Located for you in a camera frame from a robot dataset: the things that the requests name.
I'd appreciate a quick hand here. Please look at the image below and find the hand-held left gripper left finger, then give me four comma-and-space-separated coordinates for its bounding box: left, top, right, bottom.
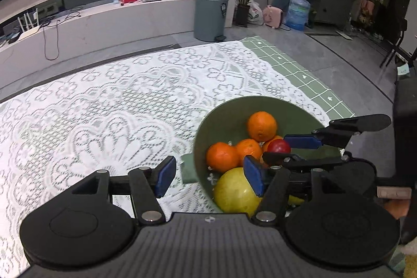
49, 156, 177, 223

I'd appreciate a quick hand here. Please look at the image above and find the blue water bottle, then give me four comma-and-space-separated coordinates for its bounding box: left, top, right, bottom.
285, 0, 311, 32

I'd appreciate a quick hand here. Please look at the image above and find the red cherry tomato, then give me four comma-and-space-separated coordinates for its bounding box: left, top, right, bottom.
268, 139, 291, 155

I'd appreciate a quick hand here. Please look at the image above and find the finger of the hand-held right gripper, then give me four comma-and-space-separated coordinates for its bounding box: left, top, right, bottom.
262, 152, 352, 170
283, 114, 391, 150

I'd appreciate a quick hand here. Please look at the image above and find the green colander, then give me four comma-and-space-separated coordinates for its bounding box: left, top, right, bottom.
181, 96, 346, 213

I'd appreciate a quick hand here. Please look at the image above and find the white router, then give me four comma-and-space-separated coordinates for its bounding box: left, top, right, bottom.
18, 8, 41, 41

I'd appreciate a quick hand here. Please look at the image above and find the green grid tablecloth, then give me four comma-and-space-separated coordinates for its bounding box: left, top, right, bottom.
241, 35, 355, 120

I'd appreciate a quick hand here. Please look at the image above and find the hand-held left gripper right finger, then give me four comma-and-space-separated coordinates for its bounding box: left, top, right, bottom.
244, 155, 362, 223

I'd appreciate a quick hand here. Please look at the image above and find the grey trash bin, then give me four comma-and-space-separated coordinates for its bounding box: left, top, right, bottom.
194, 0, 229, 42

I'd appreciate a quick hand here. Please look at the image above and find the person's right hand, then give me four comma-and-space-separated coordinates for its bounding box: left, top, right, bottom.
377, 187, 412, 220

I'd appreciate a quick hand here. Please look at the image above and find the white lace tablecloth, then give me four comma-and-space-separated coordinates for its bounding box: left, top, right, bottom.
0, 40, 331, 278

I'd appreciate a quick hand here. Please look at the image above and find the orange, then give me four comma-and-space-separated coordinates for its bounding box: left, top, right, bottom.
206, 142, 241, 174
235, 139, 264, 166
247, 111, 278, 142
261, 135, 284, 153

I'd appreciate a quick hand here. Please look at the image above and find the white plastic bag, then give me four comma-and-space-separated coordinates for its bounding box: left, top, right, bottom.
247, 0, 264, 26

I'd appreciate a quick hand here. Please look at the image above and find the white marble media console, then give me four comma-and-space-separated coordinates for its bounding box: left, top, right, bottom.
0, 0, 237, 93

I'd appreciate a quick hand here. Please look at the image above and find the black cable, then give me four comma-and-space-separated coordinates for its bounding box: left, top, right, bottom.
43, 11, 81, 61

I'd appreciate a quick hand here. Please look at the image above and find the black chair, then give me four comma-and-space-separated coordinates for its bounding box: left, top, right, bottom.
379, 17, 417, 68

